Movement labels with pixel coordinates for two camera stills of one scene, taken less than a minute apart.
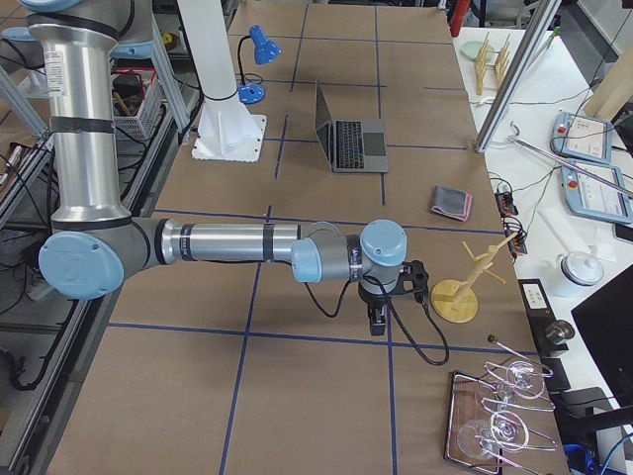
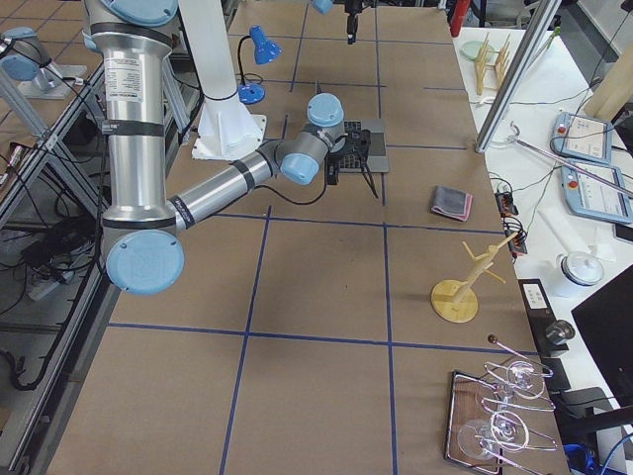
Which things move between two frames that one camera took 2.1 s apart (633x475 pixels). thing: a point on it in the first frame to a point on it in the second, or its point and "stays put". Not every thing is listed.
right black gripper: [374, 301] to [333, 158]
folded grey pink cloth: [451, 202] stays put
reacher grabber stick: [567, 162] stays put
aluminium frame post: [517, 76] stays put
